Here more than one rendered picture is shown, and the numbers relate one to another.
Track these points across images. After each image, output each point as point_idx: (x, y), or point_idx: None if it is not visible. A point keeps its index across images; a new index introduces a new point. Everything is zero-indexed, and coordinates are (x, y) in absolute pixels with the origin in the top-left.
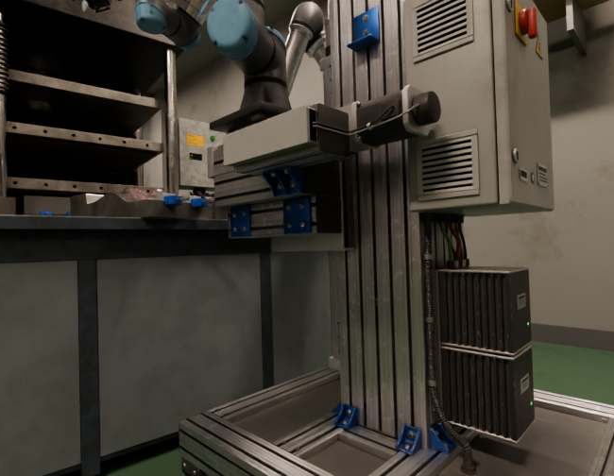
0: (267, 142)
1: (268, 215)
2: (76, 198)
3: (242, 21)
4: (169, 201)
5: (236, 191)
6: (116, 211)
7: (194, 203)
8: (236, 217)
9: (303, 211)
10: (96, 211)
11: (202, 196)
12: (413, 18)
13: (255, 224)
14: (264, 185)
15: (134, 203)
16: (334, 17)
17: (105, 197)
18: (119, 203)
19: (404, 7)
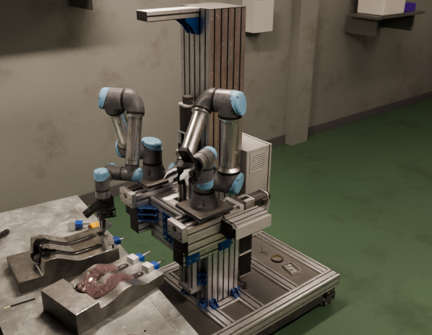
0: (257, 227)
1: (210, 246)
2: (85, 312)
3: (242, 182)
4: (157, 268)
5: (204, 244)
6: (135, 294)
7: (141, 260)
8: (191, 255)
9: (228, 239)
10: (113, 306)
11: (52, 250)
12: (250, 159)
13: (202, 253)
14: (220, 236)
15: (152, 281)
16: (211, 144)
17: (123, 292)
18: (138, 288)
19: (247, 153)
